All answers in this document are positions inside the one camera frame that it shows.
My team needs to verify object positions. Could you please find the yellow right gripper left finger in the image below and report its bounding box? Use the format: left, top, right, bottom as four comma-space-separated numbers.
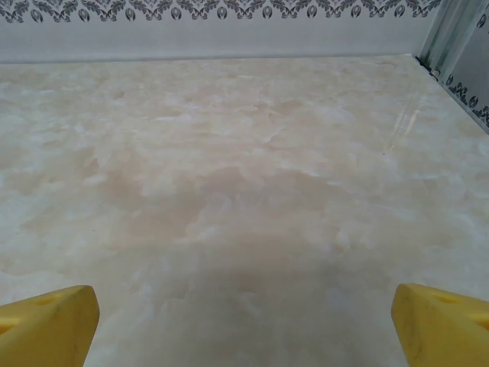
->
0, 284, 102, 367

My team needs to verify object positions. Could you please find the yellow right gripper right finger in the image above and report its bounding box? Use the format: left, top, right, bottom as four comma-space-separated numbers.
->
390, 282, 489, 367

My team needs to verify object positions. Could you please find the aluminium frame post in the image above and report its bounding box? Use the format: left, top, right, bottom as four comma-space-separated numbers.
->
419, 0, 481, 83

